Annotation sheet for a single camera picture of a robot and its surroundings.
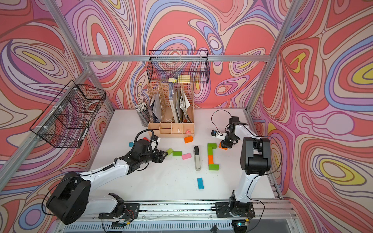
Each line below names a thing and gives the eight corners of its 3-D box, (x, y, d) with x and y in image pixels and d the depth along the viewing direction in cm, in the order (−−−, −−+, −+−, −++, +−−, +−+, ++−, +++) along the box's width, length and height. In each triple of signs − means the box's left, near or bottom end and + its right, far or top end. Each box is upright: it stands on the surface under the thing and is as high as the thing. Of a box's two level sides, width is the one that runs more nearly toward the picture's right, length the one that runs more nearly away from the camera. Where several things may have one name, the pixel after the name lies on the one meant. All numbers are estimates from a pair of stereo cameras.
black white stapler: (195, 170, 89) (195, 167, 85) (194, 149, 98) (194, 145, 94) (200, 170, 89) (200, 167, 85) (199, 149, 98) (199, 145, 94)
